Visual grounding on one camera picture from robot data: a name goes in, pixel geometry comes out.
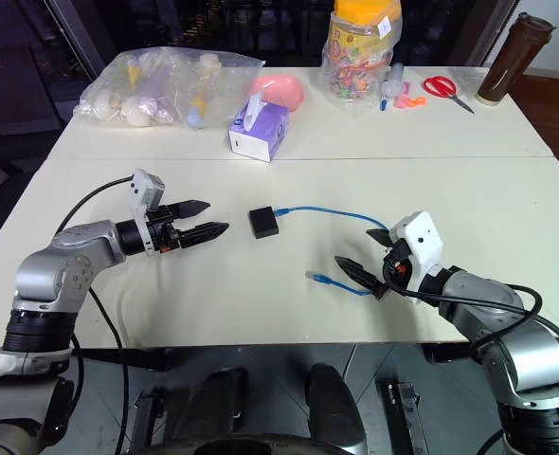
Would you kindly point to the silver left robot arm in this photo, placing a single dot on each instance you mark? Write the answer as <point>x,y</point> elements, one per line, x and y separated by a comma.
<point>47,279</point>

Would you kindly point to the purple tissue box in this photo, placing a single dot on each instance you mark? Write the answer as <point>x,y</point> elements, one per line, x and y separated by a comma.
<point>263,130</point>

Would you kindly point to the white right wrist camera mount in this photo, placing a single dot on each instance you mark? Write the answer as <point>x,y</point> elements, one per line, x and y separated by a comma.
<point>424,246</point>

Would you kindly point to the small clear plastic bag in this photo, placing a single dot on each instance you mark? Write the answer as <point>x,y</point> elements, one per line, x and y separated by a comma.
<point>469,78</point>

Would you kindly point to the candy jar with yellow lid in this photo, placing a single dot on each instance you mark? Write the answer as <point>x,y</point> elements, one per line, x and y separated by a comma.
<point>360,52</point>

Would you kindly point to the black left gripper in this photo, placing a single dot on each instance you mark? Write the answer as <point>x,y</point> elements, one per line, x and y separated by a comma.
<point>162,230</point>

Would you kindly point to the black metal bracket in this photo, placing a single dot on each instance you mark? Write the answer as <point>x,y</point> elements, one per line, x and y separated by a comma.
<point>147,417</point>
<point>405,412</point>

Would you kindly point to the white toy egg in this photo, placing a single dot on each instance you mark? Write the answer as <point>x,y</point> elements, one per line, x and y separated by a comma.
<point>136,113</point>

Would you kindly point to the clear plastic bag of toys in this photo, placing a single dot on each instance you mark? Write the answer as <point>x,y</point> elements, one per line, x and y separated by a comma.
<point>166,90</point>

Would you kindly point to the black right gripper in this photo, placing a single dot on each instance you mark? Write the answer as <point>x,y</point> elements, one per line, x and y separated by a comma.
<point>397,265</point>

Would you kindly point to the brown thermos bottle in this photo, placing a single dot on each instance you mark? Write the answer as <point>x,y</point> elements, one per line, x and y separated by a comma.
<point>509,61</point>

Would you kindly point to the light blue toy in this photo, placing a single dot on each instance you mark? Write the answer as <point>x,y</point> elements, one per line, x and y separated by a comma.
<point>195,117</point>

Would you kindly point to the black table frame bar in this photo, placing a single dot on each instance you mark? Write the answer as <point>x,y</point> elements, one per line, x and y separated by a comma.
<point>132,358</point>

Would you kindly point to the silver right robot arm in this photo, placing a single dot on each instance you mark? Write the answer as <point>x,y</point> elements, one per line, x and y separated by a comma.
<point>521,341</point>

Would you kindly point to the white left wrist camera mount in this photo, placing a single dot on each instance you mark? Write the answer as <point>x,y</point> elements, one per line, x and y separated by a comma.
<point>143,189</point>

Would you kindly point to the dark rounded robot leg shape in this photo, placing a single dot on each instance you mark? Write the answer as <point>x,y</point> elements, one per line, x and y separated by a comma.
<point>331,403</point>
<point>218,403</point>

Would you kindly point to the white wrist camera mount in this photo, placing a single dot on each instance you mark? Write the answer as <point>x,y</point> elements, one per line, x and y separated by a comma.
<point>424,246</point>
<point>143,189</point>

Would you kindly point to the orange plastic rings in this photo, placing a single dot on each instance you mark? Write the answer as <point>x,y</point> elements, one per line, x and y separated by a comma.
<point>418,101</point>

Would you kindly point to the small black adapter box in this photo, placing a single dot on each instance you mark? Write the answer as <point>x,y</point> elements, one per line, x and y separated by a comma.
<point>264,223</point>

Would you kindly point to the pink bowl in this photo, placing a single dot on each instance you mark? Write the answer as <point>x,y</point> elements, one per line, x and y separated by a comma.
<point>284,90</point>

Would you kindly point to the blue marker pen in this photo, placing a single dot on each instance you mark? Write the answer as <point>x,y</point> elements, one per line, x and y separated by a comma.
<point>386,90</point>

